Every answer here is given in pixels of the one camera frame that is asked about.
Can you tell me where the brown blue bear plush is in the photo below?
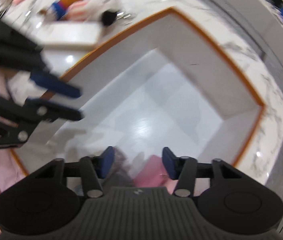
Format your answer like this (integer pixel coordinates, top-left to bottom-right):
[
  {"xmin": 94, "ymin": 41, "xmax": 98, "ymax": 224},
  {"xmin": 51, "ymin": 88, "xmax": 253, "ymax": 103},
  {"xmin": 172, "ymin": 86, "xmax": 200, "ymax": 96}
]
[{"xmin": 38, "ymin": 0, "xmax": 83, "ymax": 21}]

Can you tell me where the orange white storage box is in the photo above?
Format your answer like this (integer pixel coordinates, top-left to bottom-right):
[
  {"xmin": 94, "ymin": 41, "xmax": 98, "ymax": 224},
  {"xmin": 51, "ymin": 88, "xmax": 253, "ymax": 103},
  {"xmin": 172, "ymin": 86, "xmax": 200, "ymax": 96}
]
[{"xmin": 16, "ymin": 8, "xmax": 265, "ymax": 177}]

